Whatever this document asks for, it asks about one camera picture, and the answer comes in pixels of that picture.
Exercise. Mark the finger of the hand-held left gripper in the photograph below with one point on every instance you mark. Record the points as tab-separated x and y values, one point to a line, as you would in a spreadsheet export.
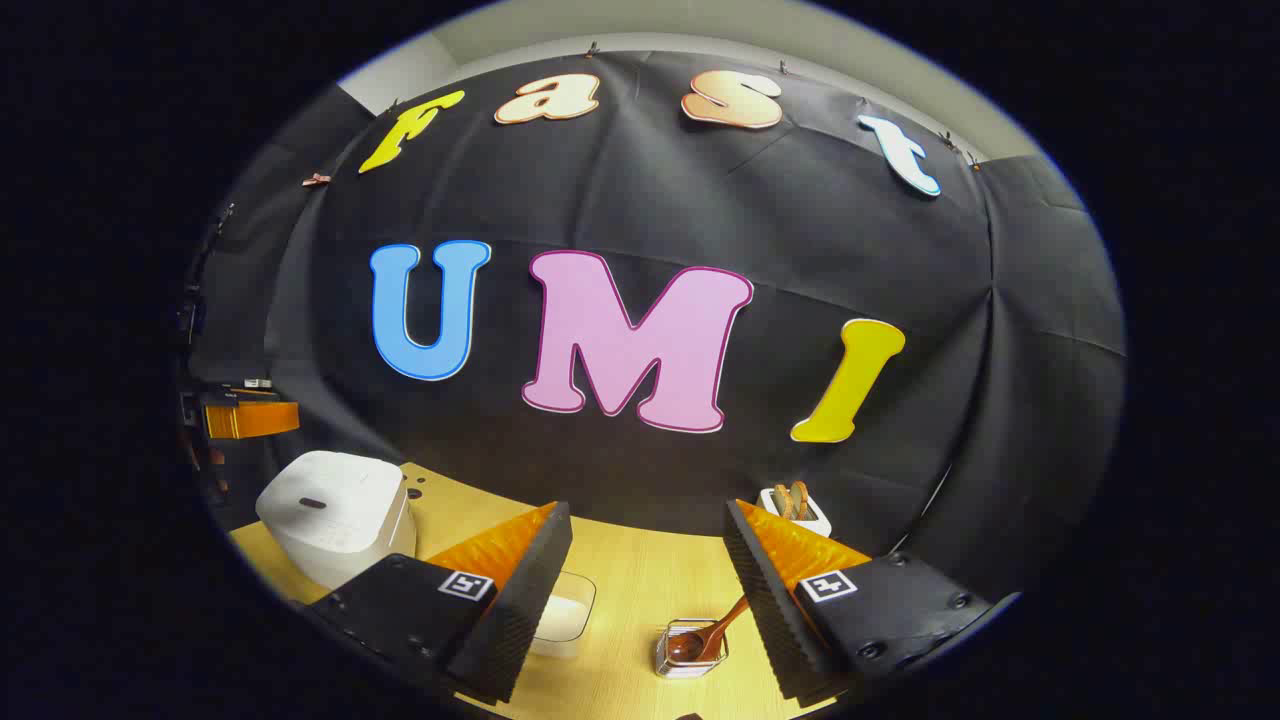
250	420

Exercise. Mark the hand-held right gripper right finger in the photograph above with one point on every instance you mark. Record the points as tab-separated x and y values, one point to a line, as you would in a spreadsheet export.
765	610

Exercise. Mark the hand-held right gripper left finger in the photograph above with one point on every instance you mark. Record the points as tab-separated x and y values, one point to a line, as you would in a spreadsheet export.
520	610

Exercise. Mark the clear container of rice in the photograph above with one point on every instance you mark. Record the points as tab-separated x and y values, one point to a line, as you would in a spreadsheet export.
562	620

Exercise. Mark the brown wooden spoon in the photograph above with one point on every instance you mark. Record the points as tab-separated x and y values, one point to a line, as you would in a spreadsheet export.
690	645

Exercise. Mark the white rice cooker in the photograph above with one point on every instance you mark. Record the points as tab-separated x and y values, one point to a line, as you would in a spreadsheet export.
330	520

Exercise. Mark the white toaster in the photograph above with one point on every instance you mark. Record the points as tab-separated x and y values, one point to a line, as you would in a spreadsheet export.
815	525

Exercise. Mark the toasted bread slice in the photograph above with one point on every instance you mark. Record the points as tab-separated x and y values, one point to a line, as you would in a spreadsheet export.
800	498
782	500

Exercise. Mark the black backdrop cloth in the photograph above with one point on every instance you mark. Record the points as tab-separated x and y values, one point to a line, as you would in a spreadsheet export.
640	200

